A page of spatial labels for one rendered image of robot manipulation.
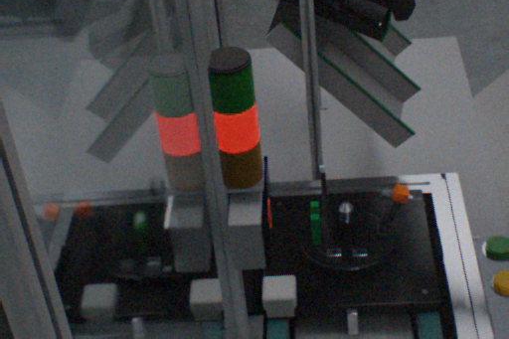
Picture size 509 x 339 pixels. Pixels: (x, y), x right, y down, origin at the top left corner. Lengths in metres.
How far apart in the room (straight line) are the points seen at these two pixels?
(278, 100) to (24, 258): 1.56
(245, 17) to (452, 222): 2.61
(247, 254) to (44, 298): 0.70
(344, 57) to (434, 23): 2.27
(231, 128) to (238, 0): 3.11
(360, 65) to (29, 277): 1.28
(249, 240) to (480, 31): 2.83
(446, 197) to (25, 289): 1.19
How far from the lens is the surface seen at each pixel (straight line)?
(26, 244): 0.39
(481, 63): 3.64
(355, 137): 1.81
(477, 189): 1.70
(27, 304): 0.40
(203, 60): 0.99
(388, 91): 1.65
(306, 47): 1.44
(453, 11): 3.96
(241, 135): 1.03
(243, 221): 1.06
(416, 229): 1.45
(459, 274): 1.40
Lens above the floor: 1.94
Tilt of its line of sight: 37 degrees down
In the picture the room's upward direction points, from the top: 6 degrees counter-clockwise
